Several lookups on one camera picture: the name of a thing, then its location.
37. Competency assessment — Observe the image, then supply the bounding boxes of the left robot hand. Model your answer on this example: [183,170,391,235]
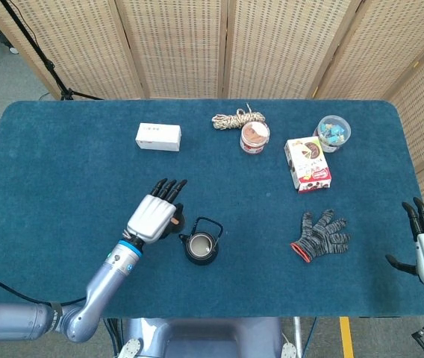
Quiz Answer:
[123,178,189,245]

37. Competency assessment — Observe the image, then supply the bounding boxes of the black teapot lid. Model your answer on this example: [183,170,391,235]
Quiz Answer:
[169,203,187,235]

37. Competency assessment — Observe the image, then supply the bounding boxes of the black teapot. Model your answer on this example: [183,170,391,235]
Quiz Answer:
[178,217,224,266]

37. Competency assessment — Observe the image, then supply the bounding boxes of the clear jar brown contents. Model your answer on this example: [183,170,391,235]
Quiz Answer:
[240,121,271,155]

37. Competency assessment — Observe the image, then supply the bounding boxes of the white cardboard box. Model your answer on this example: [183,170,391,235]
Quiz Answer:
[134,122,182,153]

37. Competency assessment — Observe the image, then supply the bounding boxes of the grey striped knit glove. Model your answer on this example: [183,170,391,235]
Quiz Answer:
[290,208,352,264]

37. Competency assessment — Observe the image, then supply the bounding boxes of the blue table mat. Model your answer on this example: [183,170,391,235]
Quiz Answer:
[0,99,424,320]

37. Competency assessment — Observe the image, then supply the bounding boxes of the yellow floor tape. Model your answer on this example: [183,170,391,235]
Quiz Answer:
[339,316,355,358]

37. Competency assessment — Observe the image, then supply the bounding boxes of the robot torso base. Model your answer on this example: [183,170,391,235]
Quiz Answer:
[117,316,299,358]

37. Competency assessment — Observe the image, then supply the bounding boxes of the chocolate cookie box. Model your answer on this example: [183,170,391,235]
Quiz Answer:
[283,136,333,194]

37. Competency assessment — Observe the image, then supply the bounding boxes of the clear jar of candies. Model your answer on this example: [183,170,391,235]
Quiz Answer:
[313,114,352,154]

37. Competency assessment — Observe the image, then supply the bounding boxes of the black tripod stand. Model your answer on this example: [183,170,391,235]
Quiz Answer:
[0,0,105,101]

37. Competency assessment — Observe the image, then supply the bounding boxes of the woven folding screen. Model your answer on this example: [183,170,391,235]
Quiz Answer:
[0,0,424,221]

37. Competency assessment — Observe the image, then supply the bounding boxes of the coiled beige rope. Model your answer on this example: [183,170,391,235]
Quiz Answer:
[211,101,267,131]

